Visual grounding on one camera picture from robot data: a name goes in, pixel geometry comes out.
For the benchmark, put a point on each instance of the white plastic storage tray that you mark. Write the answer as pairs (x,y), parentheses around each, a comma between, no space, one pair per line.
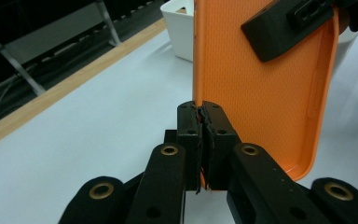
(180,34)

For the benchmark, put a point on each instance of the grey metal stand frame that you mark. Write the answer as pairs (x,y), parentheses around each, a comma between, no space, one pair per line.
(52,35)

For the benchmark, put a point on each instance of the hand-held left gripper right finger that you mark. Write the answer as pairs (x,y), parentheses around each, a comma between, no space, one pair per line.
(220,140)

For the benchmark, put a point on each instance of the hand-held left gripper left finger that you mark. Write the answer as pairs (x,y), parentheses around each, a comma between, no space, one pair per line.
(191,143)

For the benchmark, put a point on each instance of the white table cover sheet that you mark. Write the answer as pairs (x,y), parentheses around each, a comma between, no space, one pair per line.
(105,124)

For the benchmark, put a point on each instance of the orange plastic tray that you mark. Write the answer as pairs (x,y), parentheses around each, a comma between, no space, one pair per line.
(261,102)

